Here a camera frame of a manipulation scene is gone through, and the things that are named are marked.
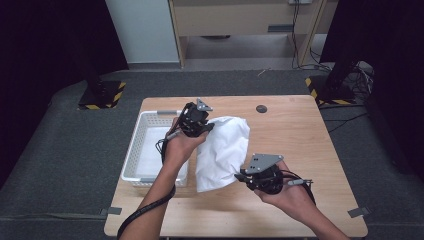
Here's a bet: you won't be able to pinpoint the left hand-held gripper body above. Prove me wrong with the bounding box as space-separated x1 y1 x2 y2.
178 97 215 139

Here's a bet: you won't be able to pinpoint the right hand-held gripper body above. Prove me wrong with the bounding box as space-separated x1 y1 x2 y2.
244 153 285 196

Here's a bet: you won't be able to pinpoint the white printed t-shirt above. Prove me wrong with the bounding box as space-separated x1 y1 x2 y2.
194 115 251 194

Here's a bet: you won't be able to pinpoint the white plastic basket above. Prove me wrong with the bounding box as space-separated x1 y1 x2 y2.
120 109 194 188

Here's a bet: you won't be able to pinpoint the person's left hand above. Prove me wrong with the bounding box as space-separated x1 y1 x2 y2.
163 116 210 172

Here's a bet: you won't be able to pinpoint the person's right hand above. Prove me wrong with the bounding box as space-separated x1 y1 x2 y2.
254 161 317 224

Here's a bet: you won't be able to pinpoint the black stand with striped base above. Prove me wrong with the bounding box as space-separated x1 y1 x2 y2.
77 74 127 111
304 59 357 107

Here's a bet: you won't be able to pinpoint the grey tape piece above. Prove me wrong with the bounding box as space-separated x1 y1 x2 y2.
348 206 370 218
99 206 123 217

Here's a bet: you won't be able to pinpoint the white panel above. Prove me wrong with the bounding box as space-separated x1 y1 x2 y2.
104 0 181 64

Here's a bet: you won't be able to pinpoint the light wooden desk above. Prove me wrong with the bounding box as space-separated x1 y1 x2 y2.
168 0 329 68

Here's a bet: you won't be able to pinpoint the dark curtain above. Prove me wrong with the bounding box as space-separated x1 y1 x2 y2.
319 0 424 183

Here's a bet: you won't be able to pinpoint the right hand-held gripper cable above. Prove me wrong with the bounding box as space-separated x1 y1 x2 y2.
279 169 318 206

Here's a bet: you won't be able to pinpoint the hand-held gripper cable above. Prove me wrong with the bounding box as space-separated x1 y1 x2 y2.
279 169 318 206
116 129 184 240

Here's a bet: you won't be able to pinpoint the left hand-held gripper cable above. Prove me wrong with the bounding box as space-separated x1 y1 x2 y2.
116 129 184 240

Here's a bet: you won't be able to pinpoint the black floor cable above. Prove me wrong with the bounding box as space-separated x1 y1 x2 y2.
318 103 367 110
322 112 370 133

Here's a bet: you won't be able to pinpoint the grey drawer handle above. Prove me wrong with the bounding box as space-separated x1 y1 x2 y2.
267 24 294 33

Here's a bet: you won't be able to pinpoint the black hanging cables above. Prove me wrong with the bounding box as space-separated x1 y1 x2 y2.
290 0 334 72

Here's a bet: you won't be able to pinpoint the tangled cable bundle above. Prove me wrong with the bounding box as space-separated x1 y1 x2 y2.
346 60 376 101

